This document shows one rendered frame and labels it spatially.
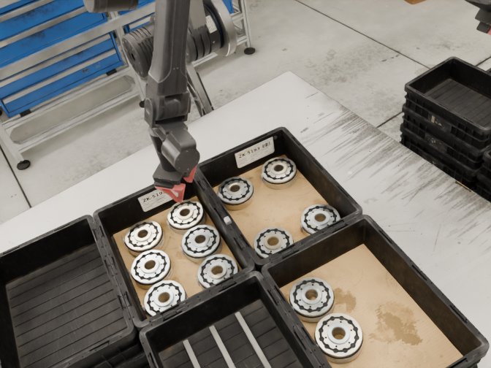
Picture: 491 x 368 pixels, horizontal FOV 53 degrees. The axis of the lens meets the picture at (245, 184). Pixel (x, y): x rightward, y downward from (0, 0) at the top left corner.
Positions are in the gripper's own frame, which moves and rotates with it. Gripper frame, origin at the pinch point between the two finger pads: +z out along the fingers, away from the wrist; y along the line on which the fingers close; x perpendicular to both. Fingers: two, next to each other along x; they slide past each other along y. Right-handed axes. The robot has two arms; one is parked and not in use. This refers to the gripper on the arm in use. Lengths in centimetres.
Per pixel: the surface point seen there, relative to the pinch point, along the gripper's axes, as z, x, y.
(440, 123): 56, -59, 96
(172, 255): 23.4, 7.2, -4.4
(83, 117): 97, 140, 117
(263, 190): 23.8, -10.1, 22.5
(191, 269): 23.3, 0.5, -7.3
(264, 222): 23.5, -13.7, 11.2
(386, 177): 37, -43, 46
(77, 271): 23.7, 31.2, -15.1
